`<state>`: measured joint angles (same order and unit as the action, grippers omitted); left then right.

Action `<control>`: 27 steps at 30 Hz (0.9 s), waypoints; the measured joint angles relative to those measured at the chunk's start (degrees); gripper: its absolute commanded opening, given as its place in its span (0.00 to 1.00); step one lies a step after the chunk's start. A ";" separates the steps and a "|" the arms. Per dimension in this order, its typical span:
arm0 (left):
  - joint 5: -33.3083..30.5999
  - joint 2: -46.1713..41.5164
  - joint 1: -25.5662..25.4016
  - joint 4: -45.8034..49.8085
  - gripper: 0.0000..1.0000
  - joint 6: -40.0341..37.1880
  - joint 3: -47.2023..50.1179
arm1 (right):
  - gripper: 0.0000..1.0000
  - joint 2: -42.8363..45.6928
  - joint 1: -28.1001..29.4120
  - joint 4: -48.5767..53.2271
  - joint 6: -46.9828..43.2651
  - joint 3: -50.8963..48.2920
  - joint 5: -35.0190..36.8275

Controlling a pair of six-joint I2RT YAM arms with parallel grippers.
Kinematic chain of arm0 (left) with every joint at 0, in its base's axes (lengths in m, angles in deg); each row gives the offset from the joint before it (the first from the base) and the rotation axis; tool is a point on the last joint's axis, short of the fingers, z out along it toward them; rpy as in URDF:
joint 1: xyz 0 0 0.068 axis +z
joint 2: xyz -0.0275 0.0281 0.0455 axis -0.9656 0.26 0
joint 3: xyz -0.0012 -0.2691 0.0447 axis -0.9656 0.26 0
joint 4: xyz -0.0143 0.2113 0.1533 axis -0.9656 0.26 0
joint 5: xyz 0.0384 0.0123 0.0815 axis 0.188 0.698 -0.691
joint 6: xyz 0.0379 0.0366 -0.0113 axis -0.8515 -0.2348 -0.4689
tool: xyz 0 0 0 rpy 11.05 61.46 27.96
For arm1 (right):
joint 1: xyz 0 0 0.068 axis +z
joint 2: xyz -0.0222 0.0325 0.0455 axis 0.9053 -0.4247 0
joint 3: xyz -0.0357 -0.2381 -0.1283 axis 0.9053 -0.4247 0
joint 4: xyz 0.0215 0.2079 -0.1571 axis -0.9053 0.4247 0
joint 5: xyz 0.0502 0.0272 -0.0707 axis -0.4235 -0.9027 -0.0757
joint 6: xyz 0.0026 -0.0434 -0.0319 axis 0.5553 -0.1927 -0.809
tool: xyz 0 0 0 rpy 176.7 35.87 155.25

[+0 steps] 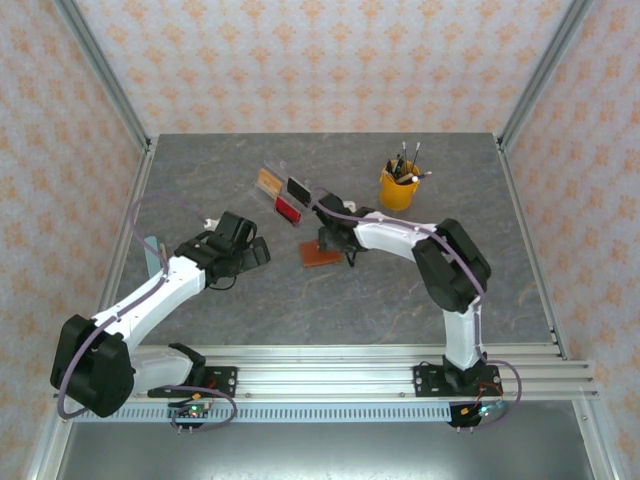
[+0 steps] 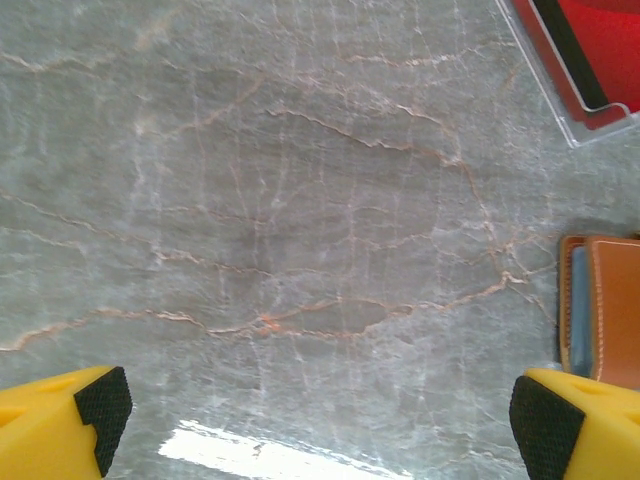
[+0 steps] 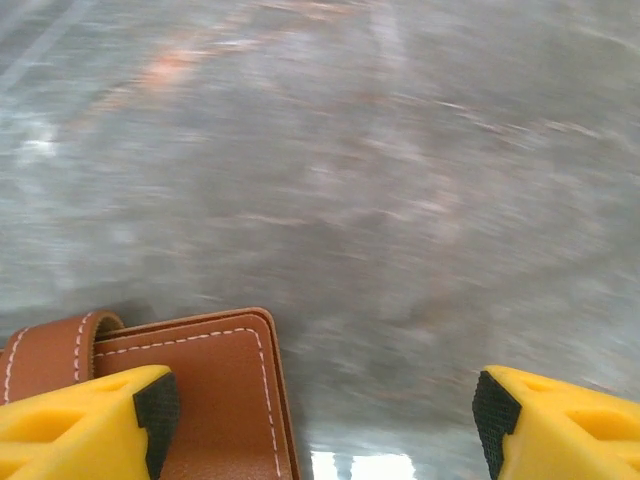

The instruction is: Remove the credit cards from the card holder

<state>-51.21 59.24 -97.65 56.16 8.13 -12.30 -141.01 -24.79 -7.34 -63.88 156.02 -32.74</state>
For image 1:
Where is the clear acrylic card stand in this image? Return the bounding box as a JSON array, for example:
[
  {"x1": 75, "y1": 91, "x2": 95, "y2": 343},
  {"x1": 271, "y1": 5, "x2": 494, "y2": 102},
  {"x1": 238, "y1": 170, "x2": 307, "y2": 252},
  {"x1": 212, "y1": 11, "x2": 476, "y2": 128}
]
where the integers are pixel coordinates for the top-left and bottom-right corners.
[{"x1": 252, "y1": 158, "x2": 317, "y2": 229}]

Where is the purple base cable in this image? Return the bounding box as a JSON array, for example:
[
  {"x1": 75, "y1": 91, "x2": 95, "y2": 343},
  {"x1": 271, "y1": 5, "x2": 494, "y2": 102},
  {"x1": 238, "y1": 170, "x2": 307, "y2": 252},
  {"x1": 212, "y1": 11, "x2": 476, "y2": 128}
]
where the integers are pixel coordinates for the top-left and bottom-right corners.
[
  {"x1": 457, "y1": 357, "x2": 525, "y2": 434},
  {"x1": 169, "y1": 383, "x2": 239, "y2": 435}
]

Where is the aluminium frame post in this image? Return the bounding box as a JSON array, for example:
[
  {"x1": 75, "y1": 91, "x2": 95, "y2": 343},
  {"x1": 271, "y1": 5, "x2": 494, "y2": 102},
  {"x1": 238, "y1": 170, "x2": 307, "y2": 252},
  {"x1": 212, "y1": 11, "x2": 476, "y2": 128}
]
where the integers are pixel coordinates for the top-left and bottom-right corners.
[
  {"x1": 52, "y1": 0, "x2": 154, "y2": 154},
  {"x1": 497, "y1": 0, "x2": 596, "y2": 151}
]

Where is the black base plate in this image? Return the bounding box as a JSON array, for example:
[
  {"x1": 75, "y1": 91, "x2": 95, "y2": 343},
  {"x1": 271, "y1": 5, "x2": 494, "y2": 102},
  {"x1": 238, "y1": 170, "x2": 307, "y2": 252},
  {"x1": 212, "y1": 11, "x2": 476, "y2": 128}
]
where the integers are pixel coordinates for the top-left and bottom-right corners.
[
  {"x1": 149, "y1": 366, "x2": 240, "y2": 400},
  {"x1": 412, "y1": 364, "x2": 501, "y2": 400}
]

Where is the black card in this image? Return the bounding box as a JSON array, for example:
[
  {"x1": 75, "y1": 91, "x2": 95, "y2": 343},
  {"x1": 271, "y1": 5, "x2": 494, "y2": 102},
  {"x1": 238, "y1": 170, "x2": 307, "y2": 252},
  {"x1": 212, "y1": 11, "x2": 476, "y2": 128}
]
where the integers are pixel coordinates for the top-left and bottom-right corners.
[{"x1": 286, "y1": 175, "x2": 312, "y2": 206}]

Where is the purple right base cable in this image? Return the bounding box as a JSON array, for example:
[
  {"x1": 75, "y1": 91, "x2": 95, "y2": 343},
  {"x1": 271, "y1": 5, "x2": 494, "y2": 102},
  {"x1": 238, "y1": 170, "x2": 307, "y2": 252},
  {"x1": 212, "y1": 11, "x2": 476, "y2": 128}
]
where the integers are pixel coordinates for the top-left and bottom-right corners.
[{"x1": 457, "y1": 357, "x2": 525, "y2": 434}]

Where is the left circuit board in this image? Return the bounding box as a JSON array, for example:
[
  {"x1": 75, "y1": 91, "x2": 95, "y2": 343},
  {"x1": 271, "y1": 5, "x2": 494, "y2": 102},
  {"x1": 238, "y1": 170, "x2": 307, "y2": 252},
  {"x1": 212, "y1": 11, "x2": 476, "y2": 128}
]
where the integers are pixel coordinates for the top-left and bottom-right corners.
[{"x1": 167, "y1": 403, "x2": 209, "y2": 422}]

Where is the brown leather card holder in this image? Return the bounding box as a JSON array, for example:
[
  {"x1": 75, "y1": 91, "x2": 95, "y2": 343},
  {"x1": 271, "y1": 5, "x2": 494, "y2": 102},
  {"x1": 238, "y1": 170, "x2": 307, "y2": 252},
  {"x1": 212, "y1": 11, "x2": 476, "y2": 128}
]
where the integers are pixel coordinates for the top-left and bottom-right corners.
[{"x1": 298, "y1": 239, "x2": 347, "y2": 270}]

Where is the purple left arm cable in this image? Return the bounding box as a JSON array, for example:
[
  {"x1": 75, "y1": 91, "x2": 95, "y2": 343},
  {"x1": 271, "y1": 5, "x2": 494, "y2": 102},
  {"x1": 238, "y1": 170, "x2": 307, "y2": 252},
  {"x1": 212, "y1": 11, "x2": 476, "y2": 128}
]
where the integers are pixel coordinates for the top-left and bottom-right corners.
[{"x1": 55, "y1": 193, "x2": 221, "y2": 419}]

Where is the light blue card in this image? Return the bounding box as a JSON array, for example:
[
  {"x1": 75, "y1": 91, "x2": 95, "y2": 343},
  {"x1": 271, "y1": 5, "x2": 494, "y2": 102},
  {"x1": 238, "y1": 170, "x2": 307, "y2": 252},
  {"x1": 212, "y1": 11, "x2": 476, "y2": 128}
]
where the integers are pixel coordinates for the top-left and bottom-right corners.
[{"x1": 142, "y1": 234, "x2": 167, "y2": 277}]

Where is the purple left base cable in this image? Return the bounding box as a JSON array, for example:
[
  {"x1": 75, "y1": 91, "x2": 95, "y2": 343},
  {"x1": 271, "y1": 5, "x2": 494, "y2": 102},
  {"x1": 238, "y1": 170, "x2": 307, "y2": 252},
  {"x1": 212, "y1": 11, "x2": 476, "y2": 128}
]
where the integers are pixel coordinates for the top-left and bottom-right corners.
[{"x1": 169, "y1": 383, "x2": 239, "y2": 435}]

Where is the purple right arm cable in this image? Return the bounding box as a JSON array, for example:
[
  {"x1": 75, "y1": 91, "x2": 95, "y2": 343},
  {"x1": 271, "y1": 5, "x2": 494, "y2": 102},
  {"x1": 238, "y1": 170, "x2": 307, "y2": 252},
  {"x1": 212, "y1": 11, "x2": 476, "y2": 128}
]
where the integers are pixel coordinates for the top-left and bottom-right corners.
[{"x1": 309, "y1": 187, "x2": 489, "y2": 364}]

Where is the grey metal sheet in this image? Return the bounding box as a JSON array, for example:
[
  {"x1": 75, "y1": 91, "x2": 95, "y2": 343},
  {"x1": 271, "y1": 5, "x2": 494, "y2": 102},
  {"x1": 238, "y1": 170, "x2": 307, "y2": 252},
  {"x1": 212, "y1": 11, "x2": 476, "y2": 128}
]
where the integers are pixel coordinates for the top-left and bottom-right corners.
[{"x1": 54, "y1": 422, "x2": 596, "y2": 480}]

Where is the right circuit board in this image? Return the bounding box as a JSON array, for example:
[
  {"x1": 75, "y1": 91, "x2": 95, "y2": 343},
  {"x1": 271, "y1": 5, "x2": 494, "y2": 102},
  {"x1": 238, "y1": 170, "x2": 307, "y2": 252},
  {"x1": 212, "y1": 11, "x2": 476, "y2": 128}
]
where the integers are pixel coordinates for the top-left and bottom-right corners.
[{"x1": 459, "y1": 402, "x2": 505, "y2": 426}]

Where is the yellow pen bucket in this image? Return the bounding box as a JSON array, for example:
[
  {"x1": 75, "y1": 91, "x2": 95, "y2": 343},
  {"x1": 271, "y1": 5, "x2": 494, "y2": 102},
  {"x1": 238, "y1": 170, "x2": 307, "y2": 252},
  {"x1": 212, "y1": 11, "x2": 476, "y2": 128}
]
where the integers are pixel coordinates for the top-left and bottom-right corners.
[{"x1": 379, "y1": 160, "x2": 421, "y2": 212}]

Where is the circuit board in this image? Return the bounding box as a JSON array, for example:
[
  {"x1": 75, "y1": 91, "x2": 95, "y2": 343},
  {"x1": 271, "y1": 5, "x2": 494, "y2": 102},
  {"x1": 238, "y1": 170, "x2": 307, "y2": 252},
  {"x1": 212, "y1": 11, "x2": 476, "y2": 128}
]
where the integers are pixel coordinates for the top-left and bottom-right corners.
[
  {"x1": 459, "y1": 402, "x2": 505, "y2": 426},
  {"x1": 167, "y1": 403, "x2": 209, "y2": 422}
]

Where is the orange card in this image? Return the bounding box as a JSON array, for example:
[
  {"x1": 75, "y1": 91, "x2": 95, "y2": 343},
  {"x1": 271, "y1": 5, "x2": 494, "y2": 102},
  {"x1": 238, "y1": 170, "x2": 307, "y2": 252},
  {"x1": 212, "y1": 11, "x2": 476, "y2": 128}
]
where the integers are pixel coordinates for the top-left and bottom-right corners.
[{"x1": 255, "y1": 168, "x2": 284, "y2": 197}]

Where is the red card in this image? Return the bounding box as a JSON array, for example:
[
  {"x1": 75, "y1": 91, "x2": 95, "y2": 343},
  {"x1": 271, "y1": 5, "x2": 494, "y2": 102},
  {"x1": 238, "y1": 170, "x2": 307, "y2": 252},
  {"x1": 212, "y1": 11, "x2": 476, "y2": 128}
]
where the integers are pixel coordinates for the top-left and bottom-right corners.
[{"x1": 273, "y1": 195, "x2": 302, "y2": 225}]

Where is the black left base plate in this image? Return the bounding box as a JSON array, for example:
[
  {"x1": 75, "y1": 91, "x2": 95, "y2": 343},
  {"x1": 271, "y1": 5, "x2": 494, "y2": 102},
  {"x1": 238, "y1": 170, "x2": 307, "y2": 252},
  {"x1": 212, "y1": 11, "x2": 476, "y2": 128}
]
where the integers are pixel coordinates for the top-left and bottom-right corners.
[{"x1": 149, "y1": 366, "x2": 240, "y2": 400}]

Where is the slotted grey cable duct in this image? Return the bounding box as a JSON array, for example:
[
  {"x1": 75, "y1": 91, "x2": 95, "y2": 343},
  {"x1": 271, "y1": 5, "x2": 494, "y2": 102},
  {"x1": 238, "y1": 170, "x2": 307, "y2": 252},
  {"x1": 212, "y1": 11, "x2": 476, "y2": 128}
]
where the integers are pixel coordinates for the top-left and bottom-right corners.
[{"x1": 82, "y1": 403, "x2": 455, "y2": 424}]

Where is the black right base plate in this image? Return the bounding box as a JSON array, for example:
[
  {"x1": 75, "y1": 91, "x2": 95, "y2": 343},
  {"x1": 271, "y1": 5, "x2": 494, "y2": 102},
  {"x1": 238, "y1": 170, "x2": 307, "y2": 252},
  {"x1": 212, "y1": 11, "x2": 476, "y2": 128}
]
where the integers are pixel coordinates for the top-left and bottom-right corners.
[{"x1": 412, "y1": 364, "x2": 501, "y2": 400}]

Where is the aluminium side rail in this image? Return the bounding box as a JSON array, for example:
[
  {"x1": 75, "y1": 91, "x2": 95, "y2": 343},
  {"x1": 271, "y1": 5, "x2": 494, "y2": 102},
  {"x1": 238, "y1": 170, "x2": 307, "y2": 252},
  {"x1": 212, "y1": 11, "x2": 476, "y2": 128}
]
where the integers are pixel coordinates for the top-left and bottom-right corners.
[
  {"x1": 497, "y1": 139, "x2": 624, "y2": 480},
  {"x1": 24, "y1": 142, "x2": 159, "y2": 480}
]

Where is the aluminium mounting rail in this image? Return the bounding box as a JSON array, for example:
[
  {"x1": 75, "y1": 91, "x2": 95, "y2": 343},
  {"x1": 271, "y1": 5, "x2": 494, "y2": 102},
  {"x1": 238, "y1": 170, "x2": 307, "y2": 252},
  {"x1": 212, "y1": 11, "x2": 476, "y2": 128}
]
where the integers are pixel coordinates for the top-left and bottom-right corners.
[{"x1": 52, "y1": 343, "x2": 599, "y2": 402}]

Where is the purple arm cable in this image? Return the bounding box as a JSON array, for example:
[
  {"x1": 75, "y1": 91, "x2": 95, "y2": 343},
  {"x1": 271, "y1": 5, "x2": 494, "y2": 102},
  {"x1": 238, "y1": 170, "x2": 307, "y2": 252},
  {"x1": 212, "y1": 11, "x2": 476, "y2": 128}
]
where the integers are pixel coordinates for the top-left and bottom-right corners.
[
  {"x1": 309, "y1": 187, "x2": 489, "y2": 364},
  {"x1": 55, "y1": 193, "x2": 221, "y2": 419}
]

